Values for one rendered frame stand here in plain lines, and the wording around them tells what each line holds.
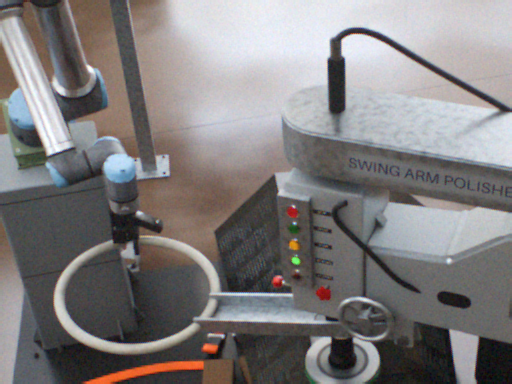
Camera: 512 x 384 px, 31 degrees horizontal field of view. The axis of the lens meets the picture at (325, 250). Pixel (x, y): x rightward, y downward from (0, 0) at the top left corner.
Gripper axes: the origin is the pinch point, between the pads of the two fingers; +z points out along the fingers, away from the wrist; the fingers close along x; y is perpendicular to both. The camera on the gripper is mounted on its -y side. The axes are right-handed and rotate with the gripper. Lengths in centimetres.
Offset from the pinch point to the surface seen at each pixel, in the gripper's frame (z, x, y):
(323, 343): 0, 47, -53
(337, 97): -89, 57, -52
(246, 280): 19.4, -4.6, -34.6
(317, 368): 0, 57, -49
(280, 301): -12, 41, -41
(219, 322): -8.6, 43.0, -22.9
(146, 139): 72, -177, 1
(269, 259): 10.4, -4.3, -42.7
